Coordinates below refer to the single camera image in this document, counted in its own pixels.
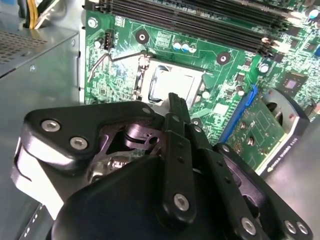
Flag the silver green CPU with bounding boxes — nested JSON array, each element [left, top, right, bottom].
[[149, 65, 199, 104]]

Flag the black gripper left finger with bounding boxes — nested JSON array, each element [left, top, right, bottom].
[[10, 92, 198, 226]]

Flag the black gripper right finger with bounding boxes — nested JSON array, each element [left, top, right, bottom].
[[186, 99, 314, 240]]

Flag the metal socket cover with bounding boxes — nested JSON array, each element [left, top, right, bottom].
[[136, 54, 208, 107]]

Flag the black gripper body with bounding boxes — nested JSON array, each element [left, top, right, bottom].
[[49, 154, 240, 240]]

